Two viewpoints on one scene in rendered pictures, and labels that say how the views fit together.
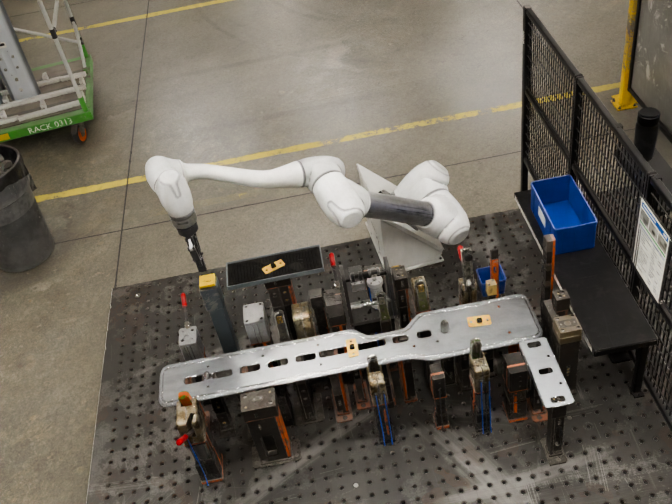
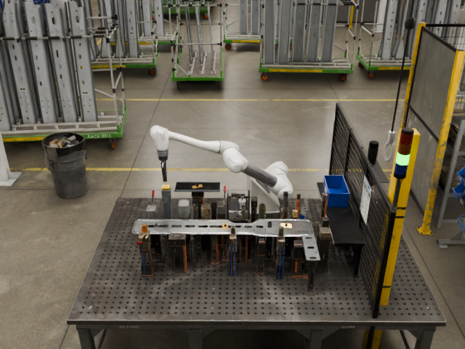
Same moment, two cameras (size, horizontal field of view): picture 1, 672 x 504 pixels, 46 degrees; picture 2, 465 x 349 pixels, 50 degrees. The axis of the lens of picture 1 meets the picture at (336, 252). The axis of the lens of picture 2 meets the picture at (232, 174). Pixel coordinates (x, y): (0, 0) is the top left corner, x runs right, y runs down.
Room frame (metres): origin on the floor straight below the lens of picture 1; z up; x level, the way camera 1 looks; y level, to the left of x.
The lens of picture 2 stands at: (-1.28, -0.08, 3.15)
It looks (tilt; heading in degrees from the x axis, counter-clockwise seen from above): 28 degrees down; 1
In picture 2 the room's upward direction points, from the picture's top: straight up
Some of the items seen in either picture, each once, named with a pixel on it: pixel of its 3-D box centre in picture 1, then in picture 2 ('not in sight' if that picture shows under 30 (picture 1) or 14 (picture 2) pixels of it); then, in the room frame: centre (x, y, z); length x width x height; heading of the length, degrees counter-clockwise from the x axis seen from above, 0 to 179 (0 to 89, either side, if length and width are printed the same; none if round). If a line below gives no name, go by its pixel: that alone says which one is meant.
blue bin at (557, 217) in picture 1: (562, 213); (335, 190); (2.26, -0.89, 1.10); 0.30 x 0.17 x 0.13; 179
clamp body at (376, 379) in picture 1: (380, 405); (232, 253); (1.70, -0.05, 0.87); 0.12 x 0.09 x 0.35; 0
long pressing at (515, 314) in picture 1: (347, 351); (222, 227); (1.87, 0.03, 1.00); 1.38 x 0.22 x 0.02; 90
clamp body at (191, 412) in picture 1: (200, 442); (146, 253); (1.69, 0.60, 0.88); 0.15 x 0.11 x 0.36; 0
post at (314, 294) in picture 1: (323, 328); (214, 221); (2.09, 0.10, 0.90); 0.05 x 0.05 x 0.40; 0
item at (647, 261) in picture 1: (652, 250); (366, 200); (1.78, -1.01, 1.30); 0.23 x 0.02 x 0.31; 0
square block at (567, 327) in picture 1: (565, 356); (323, 249); (1.75, -0.73, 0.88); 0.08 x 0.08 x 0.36; 0
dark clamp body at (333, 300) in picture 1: (340, 330); (221, 224); (2.08, 0.04, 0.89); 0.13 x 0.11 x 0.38; 0
